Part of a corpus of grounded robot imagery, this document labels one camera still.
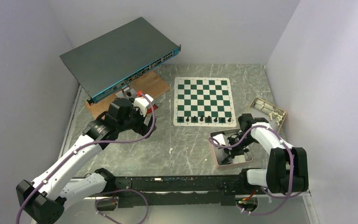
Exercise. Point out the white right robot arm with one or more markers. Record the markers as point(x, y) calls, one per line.
point(287, 169)

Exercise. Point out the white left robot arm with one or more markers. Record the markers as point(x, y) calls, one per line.
point(47, 196)

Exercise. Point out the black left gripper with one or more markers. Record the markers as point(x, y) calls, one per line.
point(141, 129)

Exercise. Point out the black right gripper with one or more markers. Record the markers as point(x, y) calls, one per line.
point(231, 151)

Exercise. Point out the grey network switch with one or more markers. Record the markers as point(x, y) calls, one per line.
point(108, 63)

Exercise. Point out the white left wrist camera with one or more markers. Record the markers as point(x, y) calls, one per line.
point(144, 102)

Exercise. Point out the red grey tool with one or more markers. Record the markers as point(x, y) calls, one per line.
point(155, 106)

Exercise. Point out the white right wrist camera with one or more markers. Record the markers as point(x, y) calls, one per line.
point(220, 140)

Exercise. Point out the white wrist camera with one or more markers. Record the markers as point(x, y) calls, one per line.
point(220, 140)
point(144, 102)

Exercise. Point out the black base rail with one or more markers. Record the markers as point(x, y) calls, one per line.
point(224, 190)

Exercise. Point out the green white chess board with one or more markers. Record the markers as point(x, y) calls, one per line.
point(207, 96)

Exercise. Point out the black chess pieces pile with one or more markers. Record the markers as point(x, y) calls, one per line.
point(226, 161)

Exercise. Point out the wooden board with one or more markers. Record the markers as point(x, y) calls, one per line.
point(150, 83)

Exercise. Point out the pink metal tray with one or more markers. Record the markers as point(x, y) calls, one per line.
point(225, 157)

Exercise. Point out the metal switch stand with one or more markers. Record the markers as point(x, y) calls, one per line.
point(126, 92)

